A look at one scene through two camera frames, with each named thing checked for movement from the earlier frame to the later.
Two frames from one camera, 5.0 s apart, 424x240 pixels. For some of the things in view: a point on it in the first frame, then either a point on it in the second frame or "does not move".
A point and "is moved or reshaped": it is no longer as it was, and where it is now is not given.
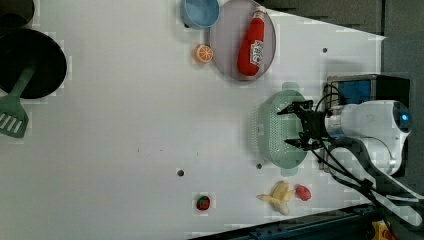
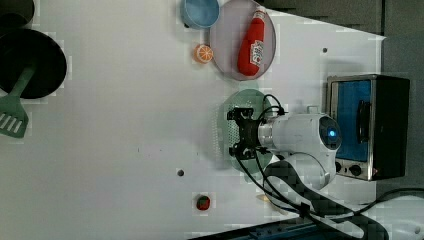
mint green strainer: [274, 129] is moved or reshaped
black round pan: [23, 48] does not move
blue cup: [200, 14] does not move
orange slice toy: [203, 53] does not move
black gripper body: [314, 125] -> [248, 145]
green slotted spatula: [13, 117] does not move
